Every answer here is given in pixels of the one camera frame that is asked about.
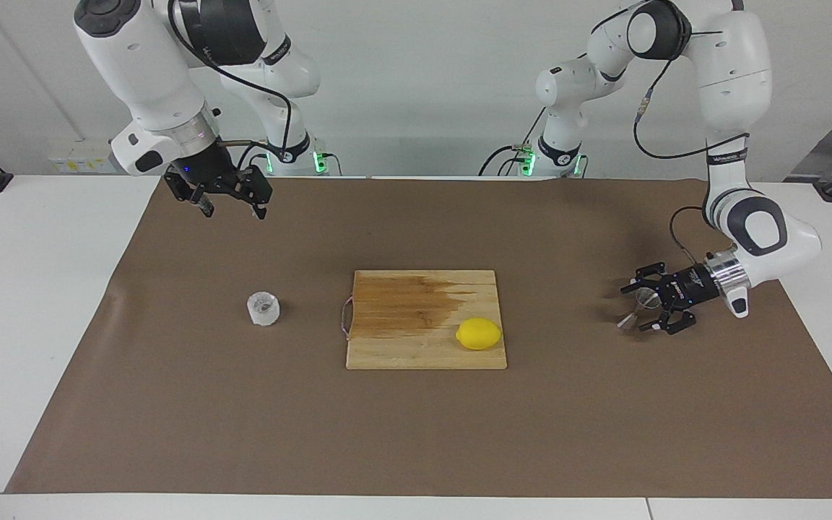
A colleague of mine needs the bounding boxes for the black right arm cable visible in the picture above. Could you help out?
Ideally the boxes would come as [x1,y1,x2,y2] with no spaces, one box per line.
[167,0,294,170]

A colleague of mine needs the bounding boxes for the yellow lemon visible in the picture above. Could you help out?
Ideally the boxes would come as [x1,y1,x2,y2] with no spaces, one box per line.
[456,317,503,352]

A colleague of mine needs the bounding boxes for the brown table mat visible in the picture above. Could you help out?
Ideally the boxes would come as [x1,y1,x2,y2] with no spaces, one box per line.
[6,177,832,499]

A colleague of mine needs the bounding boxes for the white yellow wall socket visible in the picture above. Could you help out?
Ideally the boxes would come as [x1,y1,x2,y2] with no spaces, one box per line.
[48,139,113,174]

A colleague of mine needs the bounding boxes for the black base cable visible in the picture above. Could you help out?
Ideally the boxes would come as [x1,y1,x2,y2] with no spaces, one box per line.
[313,141,342,176]
[479,112,550,177]

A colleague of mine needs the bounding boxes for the steel double jigger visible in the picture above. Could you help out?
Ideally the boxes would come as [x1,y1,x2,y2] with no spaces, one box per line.
[617,287,660,332]

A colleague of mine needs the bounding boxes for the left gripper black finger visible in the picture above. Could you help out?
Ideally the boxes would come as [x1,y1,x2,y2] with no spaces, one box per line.
[636,306,697,336]
[620,264,670,296]

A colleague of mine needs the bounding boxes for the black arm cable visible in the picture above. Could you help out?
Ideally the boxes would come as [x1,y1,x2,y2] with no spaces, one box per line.
[633,29,750,267]
[167,0,294,170]

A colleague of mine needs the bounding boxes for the black left base cable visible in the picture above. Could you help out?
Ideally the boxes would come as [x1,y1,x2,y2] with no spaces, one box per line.
[479,112,550,177]

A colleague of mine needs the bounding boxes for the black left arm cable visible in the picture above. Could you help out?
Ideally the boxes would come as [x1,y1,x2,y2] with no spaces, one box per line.
[633,29,750,267]

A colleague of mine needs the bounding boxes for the wooden cutting board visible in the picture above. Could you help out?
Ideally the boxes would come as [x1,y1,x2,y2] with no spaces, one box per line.
[340,270,508,371]

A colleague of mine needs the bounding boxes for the black right base cable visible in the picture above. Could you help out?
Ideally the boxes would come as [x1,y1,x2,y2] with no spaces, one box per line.
[313,141,342,176]

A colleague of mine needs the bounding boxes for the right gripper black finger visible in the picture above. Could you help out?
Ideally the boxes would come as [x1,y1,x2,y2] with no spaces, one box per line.
[164,170,215,218]
[232,167,274,221]

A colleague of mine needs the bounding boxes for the clear faceted glass cup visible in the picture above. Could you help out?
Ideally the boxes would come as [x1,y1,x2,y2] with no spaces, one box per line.
[246,291,280,327]

